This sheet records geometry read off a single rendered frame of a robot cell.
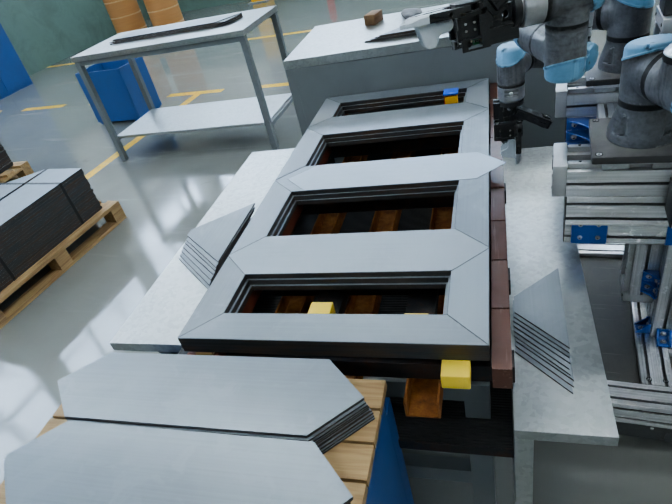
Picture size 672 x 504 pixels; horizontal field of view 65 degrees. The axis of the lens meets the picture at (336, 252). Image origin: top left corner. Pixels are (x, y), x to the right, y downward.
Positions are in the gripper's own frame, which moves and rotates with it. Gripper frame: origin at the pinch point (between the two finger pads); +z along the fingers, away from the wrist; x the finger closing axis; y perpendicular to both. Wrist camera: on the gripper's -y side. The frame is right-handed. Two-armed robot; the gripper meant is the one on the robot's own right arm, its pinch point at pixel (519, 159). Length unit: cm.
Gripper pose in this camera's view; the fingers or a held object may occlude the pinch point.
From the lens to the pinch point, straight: 175.4
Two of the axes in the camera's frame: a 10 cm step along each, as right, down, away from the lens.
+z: 2.1, 8.0, 5.7
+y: -9.5, 0.3, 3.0
